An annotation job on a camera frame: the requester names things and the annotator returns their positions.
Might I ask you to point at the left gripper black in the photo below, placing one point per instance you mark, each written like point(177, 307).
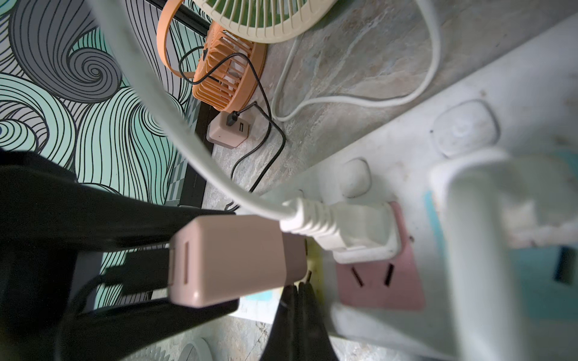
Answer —
point(46, 218)

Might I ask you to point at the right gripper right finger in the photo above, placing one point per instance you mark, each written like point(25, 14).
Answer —
point(312, 337)

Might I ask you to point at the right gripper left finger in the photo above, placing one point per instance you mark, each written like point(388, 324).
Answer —
point(283, 342)

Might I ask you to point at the pink USB adapter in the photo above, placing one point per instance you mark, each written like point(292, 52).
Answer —
point(219, 258)

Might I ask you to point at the white power strip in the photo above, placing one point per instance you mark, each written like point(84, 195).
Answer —
point(483, 179)

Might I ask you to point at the cream round desk fan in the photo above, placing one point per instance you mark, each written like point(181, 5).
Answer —
point(266, 21)

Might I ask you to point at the pink adapter on table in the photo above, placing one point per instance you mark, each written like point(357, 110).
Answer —
point(226, 132)

